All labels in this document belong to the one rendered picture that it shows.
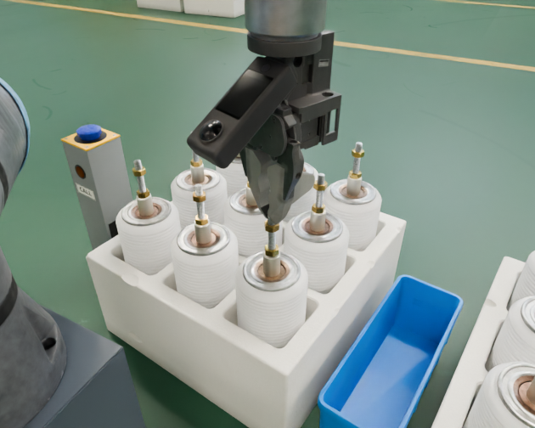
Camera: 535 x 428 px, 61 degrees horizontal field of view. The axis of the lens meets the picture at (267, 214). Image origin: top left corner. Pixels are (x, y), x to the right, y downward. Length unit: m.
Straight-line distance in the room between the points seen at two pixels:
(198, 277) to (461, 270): 0.61
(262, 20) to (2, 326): 0.32
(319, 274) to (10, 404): 0.42
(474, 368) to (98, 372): 0.43
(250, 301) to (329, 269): 0.15
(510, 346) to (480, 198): 0.75
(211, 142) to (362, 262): 0.39
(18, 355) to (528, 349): 0.51
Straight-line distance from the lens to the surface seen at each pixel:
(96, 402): 0.48
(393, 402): 0.79
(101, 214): 0.86
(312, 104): 0.46
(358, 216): 0.73
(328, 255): 0.65
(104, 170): 0.83
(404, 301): 0.85
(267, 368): 0.59
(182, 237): 0.66
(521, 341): 0.61
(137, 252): 0.72
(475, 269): 1.07
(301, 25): 0.42
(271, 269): 0.58
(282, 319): 0.59
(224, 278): 0.65
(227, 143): 0.41
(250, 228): 0.70
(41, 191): 1.37
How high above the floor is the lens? 0.65
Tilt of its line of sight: 35 degrees down
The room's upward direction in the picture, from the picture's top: straight up
